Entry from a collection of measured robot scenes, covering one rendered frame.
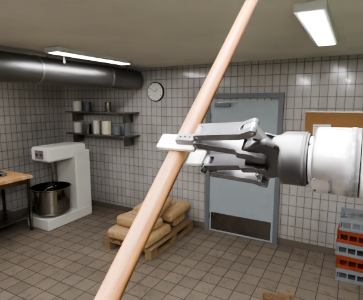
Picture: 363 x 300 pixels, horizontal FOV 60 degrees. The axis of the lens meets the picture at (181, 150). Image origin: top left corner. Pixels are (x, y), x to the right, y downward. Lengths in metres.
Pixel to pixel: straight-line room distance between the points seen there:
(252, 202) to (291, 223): 0.61
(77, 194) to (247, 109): 3.22
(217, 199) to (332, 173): 4.59
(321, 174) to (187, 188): 4.81
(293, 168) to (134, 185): 5.41
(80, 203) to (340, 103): 4.37
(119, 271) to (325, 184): 0.28
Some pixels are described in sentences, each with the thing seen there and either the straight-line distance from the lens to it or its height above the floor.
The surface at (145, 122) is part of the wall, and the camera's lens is 5.45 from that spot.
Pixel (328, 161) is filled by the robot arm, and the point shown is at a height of 1.97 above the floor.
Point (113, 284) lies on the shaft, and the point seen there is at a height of 1.81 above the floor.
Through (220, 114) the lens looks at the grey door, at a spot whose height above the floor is 1.85.
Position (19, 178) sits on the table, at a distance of 5.35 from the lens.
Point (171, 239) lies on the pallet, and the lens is 4.68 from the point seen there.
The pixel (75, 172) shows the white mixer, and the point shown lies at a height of 0.83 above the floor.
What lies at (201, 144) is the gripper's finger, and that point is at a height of 1.97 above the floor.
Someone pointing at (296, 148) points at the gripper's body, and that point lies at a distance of 0.43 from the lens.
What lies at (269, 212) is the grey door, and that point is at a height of 0.45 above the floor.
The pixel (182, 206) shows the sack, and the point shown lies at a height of 0.43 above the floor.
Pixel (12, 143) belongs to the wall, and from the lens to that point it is 6.24.
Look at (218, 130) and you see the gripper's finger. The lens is 0.45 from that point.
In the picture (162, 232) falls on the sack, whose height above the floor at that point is 0.25.
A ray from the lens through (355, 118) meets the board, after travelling 4.42.
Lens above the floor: 2.04
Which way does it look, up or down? 9 degrees down
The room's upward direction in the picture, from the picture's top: straight up
